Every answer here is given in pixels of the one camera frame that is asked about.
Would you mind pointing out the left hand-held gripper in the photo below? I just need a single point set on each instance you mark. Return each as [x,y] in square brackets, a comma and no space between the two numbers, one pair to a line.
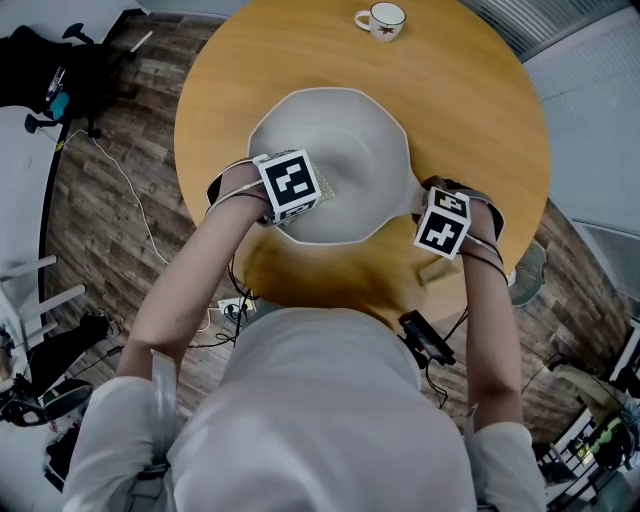
[290,185]

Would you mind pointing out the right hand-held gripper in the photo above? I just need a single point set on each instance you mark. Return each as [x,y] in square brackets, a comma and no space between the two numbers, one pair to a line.
[442,230]

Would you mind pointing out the person's right forearm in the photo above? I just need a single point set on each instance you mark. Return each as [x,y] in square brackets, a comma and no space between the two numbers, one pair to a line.
[490,345]

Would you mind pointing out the person's left forearm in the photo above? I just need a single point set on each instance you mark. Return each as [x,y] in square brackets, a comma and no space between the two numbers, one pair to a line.
[200,270]

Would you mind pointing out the beige sponge block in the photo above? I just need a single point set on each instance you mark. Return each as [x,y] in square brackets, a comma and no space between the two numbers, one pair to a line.
[437,272]

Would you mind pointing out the round wooden table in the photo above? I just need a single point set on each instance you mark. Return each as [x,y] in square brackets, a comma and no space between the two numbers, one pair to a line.
[450,100]

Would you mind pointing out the white power strip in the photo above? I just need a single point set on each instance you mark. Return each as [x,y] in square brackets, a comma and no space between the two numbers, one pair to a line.
[232,306]

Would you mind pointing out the black waist-mounted device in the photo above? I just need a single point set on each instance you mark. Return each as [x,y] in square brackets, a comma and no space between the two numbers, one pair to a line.
[425,337]

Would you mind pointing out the white mug with star print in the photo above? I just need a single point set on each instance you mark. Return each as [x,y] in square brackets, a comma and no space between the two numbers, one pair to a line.
[385,22]

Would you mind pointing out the person's white shirt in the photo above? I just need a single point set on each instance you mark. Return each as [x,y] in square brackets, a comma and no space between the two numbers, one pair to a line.
[310,425]

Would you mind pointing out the teal object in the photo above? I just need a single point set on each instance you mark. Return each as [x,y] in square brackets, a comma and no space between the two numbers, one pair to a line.
[60,106]

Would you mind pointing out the clear plastic bottle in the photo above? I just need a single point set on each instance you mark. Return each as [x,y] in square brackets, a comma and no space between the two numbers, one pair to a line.
[56,83]

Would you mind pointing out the black round padded seat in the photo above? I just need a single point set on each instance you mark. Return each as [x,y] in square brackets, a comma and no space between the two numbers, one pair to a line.
[65,345]

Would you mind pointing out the black high-back office chair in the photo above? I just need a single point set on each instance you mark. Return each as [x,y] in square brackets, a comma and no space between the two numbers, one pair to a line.
[25,65]

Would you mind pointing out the black and green shoe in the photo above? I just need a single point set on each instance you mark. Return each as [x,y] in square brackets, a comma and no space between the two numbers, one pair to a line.
[600,440]

